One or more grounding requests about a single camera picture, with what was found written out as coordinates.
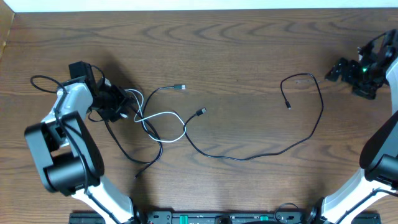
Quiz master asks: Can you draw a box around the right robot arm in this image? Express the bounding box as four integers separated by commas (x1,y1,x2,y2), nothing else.
308,29,397,223

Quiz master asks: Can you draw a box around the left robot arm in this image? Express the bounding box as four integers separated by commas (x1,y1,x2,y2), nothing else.
24,61,139,223

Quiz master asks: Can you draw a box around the left camera cable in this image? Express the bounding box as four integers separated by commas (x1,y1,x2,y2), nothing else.
30,75,122,224

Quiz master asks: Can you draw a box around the black usb cable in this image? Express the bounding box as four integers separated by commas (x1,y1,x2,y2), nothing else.
102,83,187,180
183,73,325,162

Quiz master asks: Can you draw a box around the white usb cable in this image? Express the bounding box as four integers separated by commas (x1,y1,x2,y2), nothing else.
119,88,187,144

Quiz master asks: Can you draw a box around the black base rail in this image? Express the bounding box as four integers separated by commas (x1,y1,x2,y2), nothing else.
68,211,382,224

